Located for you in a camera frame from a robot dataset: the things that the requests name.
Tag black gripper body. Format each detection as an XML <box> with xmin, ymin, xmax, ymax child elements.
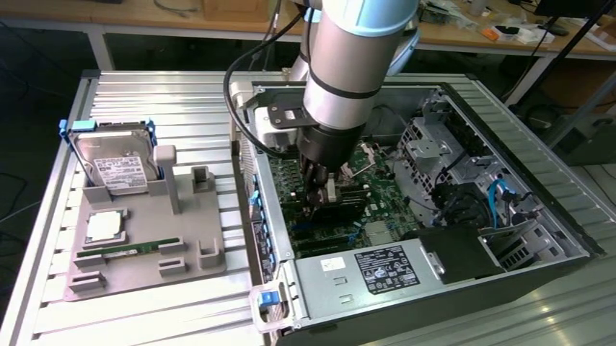
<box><xmin>294</xmin><ymin>123</ymin><xmax>365</xmax><ymax>172</ymax></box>

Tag Nvidia graphics card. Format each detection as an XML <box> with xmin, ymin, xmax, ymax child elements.
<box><xmin>308</xmin><ymin>179</ymin><xmax>368</xmax><ymax>224</ymax></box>

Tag metal socket cover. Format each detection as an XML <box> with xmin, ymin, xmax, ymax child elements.
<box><xmin>343</xmin><ymin>143</ymin><xmax>383</xmax><ymax>178</ymax></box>

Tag green motherboard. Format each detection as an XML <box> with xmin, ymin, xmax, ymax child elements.
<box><xmin>268</xmin><ymin>143</ymin><xmax>425</xmax><ymax>259</ymax></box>

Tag long black expansion slot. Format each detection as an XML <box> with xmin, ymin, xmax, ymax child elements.
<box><xmin>296</xmin><ymin>239</ymin><xmax>364</xmax><ymax>255</ymax></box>

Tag silver chipset heatsink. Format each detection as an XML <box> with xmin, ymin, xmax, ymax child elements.
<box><xmin>364</xmin><ymin>221</ymin><xmax>396</xmax><ymax>247</ymax></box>

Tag silver disk bay cage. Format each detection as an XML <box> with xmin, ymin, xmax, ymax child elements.
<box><xmin>395</xmin><ymin>87</ymin><xmax>491</xmax><ymax>192</ymax></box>

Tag grey power supply unit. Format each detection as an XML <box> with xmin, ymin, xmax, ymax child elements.
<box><xmin>294</xmin><ymin>239</ymin><xmax>484</xmax><ymax>322</ymax></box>

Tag blue case latch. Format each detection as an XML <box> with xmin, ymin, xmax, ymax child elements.
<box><xmin>257</xmin><ymin>290</ymin><xmax>281</xmax><ymax>308</ymax></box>

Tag black fan shroud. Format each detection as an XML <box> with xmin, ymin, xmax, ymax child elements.
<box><xmin>401</xmin><ymin>226</ymin><xmax>508</xmax><ymax>286</ymax></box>

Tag grey parts rack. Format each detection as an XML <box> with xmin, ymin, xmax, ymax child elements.
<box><xmin>62</xmin><ymin>144</ymin><xmax>230</xmax><ymax>303</ymax></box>

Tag green RAM stick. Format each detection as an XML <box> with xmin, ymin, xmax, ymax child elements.
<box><xmin>77</xmin><ymin>240</ymin><xmax>181</xmax><ymax>260</ymax></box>

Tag wooden desk white legs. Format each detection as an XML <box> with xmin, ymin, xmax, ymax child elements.
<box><xmin>412</xmin><ymin>0</ymin><xmax>616</xmax><ymax>106</ymax></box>
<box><xmin>0</xmin><ymin>0</ymin><xmax>310</xmax><ymax>71</ymax></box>

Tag silver hard disk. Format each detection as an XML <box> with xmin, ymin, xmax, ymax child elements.
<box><xmin>71</xmin><ymin>130</ymin><xmax>158</xmax><ymax>198</ymax></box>

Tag black open PC case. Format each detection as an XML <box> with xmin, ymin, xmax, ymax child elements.
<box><xmin>229</xmin><ymin>79</ymin><xmax>608</xmax><ymax>346</ymax></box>

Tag silver CPU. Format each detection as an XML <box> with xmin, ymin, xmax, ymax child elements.
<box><xmin>85</xmin><ymin>211</ymin><xmax>126</xmax><ymax>244</ymax></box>

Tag blue disk carrier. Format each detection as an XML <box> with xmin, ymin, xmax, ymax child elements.
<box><xmin>57</xmin><ymin>116</ymin><xmax>161</xmax><ymax>188</ymax></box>

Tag black slanted pole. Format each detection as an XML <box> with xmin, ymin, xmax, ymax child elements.
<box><xmin>503</xmin><ymin>13</ymin><xmax>604</xmax><ymax>107</ymax></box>

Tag black monitor with stand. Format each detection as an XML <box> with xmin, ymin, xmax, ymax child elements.
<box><xmin>532</xmin><ymin>0</ymin><xmax>596</xmax><ymax>37</ymax></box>

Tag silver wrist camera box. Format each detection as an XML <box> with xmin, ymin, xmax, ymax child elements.
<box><xmin>253</xmin><ymin>103</ymin><xmax>320</xmax><ymax>151</ymax></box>

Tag thin black wire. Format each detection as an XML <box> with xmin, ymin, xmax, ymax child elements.
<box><xmin>372</xmin><ymin>103</ymin><xmax>407</xmax><ymax>137</ymax></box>

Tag thick black camera cable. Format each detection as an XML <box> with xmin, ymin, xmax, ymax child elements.
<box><xmin>224</xmin><ymin>6</ymin><xmax>320</xmax><ymax>160</ymax></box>

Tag black wire bundle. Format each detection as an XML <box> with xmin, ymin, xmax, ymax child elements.
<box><xmin>431</xmin><ymin>182</ymin><xmax>486</xmax><ymax>230</ymax></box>

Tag grey sleeved hanging cable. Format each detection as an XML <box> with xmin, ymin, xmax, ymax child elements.
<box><xmin>262</xmin><ymin>0</ymin><xmax>286</xmax><ymax>72</ymax></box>

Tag blue data wire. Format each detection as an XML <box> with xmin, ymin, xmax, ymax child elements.
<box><xmin>486</xmin><ymin>179</ymin><xmax>512</xmax><ymax>231</ymax></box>

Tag silver vented metal bracket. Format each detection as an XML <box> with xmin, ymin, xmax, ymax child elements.
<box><xmin>479</xmin><ymin>218</ymin><xmax>582</xmax><ymax>272</ymax></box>

